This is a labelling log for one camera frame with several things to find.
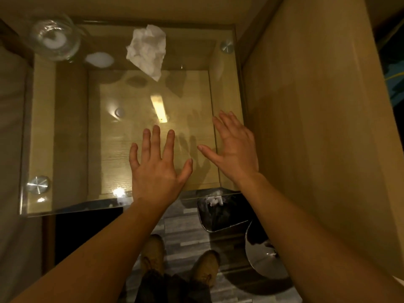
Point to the person's right hand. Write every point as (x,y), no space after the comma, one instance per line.
(240,154)

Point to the person's left hand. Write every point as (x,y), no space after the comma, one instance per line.
(154,179)

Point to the glass-top bedside table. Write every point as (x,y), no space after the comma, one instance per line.
(104,148)

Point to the small white paper wad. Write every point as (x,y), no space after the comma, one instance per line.
(53,41)

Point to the clear glass ashtray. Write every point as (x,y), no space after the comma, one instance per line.
(68,31)

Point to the person's left forearm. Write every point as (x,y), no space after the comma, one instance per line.
(94,258)

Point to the person's right forearm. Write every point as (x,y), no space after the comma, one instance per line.
(315,249)

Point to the person's left shoe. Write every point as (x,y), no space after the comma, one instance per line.
(153,252)

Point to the person's shoe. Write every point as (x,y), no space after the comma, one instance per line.
(205,268)
(153,252)

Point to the person's right shoe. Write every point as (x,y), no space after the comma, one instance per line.
(205,268)

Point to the black trash bin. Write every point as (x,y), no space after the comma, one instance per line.
(221,220)

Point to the round metal glass standoff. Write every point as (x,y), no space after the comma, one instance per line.
(226,46)
(38,185)

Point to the white bed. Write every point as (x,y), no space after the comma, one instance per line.
(12,154)

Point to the blue yellow patterned cushion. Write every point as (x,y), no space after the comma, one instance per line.
(397,88)

